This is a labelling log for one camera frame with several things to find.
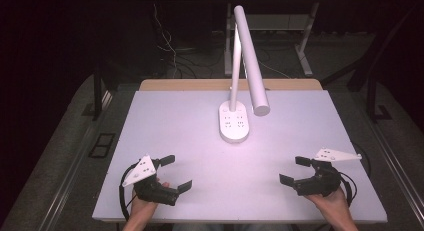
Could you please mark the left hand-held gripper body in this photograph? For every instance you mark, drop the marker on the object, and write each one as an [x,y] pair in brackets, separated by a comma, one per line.
[151,190]

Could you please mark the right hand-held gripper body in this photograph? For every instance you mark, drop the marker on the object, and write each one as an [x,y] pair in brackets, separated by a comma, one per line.
[321,184]

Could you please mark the person's left hand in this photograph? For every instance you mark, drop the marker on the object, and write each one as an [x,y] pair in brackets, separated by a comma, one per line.
[141,209]

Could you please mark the person's right hand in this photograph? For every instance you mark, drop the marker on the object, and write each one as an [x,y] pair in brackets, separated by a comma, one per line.
[330,206]

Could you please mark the black metal stand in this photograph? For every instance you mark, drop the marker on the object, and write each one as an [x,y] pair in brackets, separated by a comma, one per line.
[371,91]

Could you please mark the white desk lamp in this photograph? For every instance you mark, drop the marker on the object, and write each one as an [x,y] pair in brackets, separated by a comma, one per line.
[248,57]

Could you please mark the white metal desk frame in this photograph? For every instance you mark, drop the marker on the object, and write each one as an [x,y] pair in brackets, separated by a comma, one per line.
[304,54]

